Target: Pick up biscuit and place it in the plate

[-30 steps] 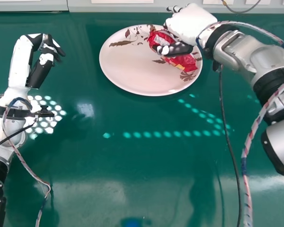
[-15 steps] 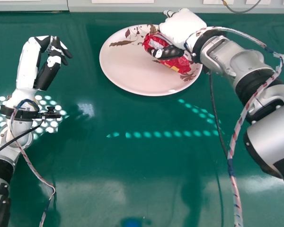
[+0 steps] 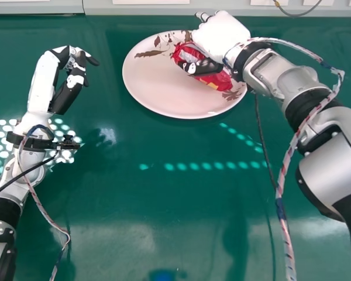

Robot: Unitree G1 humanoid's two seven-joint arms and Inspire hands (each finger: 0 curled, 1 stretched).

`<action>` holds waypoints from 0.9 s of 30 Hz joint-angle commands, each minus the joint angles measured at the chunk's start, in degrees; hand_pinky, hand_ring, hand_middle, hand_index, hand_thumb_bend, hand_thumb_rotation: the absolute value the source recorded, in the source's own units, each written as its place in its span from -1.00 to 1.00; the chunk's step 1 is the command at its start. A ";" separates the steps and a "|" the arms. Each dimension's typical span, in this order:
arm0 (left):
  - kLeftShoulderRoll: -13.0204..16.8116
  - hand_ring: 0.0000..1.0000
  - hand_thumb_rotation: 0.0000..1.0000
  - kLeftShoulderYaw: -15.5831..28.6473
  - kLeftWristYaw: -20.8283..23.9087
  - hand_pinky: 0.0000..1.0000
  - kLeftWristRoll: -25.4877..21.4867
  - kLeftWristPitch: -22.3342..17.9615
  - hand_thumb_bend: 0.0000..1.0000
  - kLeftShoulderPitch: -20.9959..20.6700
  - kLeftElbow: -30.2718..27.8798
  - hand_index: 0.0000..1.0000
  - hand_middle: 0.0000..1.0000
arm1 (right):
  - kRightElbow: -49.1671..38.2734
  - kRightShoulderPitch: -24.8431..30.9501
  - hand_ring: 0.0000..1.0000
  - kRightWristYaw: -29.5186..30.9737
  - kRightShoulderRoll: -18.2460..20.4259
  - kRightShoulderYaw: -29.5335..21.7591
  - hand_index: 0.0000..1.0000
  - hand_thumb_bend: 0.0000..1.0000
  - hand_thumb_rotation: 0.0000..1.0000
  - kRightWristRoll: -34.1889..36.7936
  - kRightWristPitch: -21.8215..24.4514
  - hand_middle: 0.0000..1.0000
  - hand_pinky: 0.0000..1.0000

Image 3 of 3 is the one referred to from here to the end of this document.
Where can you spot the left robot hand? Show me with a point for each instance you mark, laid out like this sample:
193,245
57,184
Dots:
42,85

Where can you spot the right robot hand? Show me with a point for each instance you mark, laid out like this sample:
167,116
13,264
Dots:
222,35

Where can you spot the red biscuit packet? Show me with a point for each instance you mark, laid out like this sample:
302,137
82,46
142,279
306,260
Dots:
219,82

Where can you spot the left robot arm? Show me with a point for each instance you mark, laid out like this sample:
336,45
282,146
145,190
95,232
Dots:
0,216

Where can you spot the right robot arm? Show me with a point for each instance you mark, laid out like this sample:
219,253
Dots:
280,76

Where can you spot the plate with brown leaf pattern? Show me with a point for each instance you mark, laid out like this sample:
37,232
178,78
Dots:
158,87

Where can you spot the grey socket rail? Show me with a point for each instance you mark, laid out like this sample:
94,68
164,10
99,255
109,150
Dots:
216,10

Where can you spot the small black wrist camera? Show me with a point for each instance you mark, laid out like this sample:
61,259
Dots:
68,142

